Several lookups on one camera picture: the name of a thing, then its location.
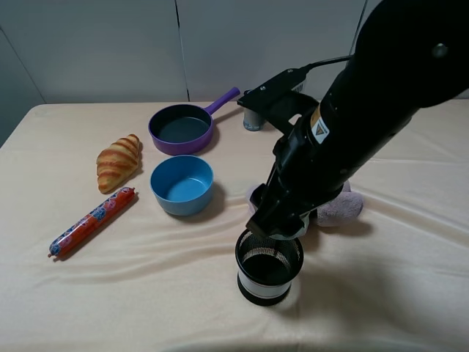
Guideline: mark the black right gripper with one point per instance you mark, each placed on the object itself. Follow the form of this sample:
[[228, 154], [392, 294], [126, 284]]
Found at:
[[280, 213]]

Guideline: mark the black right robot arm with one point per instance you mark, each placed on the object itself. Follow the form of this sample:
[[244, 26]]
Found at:
[[409, 55]]

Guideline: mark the black mesh pen holder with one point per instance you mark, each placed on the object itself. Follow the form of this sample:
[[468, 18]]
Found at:
[[266, 267]]

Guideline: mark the pink rolled towel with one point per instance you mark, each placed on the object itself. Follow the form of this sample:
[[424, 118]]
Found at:
[[344, 209]]

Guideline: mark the blue labelled jar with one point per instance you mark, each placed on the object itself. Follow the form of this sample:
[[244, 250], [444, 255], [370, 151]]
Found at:
[[252, 120]]

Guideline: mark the blue plastic bowl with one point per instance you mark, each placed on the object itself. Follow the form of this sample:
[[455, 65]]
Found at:
[[182, 185]]

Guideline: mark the purple frying pan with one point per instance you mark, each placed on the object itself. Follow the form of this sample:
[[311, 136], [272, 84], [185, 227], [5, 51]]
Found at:
[[184, 128]]

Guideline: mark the beige tablecloth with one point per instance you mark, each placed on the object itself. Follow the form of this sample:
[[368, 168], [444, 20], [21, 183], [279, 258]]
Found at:
[[395, 280]]

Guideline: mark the striped croissant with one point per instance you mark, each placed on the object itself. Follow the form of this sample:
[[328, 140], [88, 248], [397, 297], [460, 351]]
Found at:
[[117, 163]]

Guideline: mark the orange wrapped sausage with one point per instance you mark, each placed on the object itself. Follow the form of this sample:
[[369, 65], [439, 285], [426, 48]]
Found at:
[[91, 222]]

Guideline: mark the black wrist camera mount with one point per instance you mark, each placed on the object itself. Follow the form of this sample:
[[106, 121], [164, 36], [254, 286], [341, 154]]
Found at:
[[280, 98]]

